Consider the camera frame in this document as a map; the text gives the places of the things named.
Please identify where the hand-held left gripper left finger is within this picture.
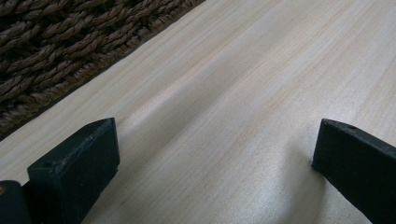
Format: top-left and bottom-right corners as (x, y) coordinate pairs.
(22, 117), (120, 224)

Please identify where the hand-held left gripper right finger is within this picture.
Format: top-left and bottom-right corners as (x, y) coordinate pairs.
(312, 119), (396, 224)

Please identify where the brown woven basket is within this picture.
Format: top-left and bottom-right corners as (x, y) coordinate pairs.
(0, 0), (206, 142)

